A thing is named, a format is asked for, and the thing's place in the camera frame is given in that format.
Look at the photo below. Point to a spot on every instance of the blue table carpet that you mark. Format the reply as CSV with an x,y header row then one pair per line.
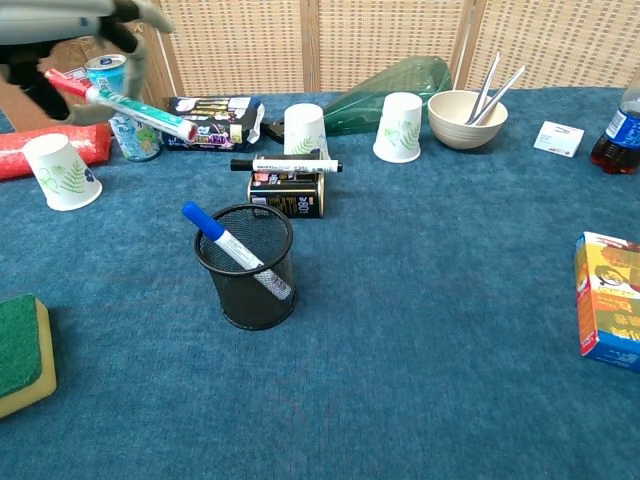
x,y
400,325

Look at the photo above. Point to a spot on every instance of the small white card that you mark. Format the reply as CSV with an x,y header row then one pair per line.
x,y
559,139

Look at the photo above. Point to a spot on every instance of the white paper cup green leaves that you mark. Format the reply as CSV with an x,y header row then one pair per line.
x,y
305,130
397,130

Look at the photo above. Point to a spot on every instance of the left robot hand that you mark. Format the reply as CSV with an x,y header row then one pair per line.
x,y
50,20

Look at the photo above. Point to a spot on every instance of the metal spoon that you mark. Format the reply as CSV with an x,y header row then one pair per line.
x,y
487,82
505,90

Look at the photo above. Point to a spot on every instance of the red foil package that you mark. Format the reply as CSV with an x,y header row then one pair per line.
x,y
95,142

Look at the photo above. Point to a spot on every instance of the red cap marker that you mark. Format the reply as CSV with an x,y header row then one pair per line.
x,y
150,115

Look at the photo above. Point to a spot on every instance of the black clip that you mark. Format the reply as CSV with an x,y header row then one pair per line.
x,y
272,131

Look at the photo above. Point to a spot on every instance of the blue cap marker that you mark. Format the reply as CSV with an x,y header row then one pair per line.
x,y
207,225

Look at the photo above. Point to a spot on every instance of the green plastic bag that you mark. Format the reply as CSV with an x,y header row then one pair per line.
x,y
400,80

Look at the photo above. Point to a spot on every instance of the black tin can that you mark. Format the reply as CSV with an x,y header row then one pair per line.
x,y
300,197

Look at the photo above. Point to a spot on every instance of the black mesh pen holder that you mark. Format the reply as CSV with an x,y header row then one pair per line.
x,y
245,305

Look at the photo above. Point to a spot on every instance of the black cap marker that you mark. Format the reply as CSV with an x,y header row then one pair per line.
x,y
285,166

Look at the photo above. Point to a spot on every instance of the black sanitary pad pack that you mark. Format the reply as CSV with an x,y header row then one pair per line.
x,y
220,120

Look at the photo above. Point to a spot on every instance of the paper cup with blue flower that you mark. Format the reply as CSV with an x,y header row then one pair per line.
x,y
62,175

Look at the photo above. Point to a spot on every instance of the light blue drink can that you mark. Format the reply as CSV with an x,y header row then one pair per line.
x,y
137,142

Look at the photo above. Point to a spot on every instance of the bamboo folding screen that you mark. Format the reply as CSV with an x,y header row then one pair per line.
x,y
240,45

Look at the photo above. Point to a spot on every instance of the beige bowl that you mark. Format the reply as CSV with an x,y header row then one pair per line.
x,y
465,135

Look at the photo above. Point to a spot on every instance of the green yellow sponge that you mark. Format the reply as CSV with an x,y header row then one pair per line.
x,y
20,345

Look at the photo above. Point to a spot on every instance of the cola bottle blue cap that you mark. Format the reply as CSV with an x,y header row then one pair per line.
x,y
620,145

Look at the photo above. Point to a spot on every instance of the open cardboard box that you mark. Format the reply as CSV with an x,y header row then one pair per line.
x,y
20,107

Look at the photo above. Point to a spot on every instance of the yellow blue box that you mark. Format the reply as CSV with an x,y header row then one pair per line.
x,y
607,300

